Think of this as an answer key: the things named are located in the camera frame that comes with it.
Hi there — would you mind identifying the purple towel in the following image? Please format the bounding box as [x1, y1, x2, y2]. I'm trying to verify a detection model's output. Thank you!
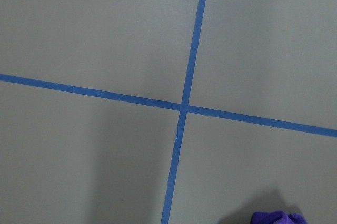
[250, 211, 307, 224]

